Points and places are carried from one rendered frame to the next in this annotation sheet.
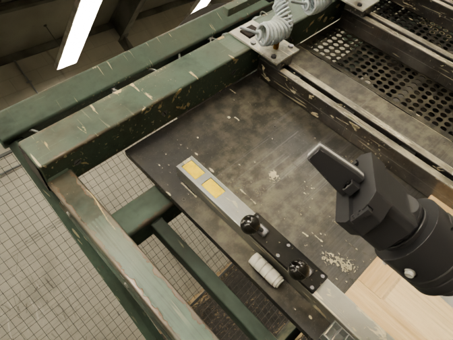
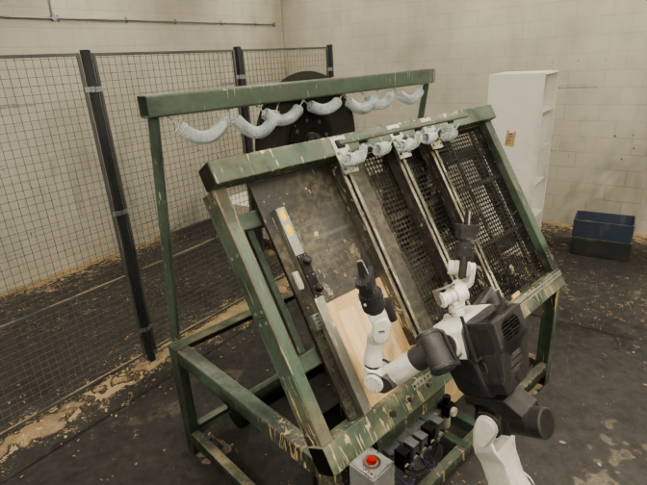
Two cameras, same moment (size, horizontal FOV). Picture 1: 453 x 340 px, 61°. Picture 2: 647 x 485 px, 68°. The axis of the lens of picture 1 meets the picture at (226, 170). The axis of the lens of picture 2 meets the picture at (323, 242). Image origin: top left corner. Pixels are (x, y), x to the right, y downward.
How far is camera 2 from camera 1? 1.27 m
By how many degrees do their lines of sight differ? 23
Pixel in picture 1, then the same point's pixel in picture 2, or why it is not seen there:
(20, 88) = not seen: outside the picture
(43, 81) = not seen: outside the picture
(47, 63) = not seen: outside the picture
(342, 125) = (358, 223)
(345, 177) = (363, 272)
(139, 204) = (245, 218)
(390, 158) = (372, 251)
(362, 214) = (364, 285)
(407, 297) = (348, 316)
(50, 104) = (188, 105)
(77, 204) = (226, 210)
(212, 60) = (314, 154)
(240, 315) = (276, 294)
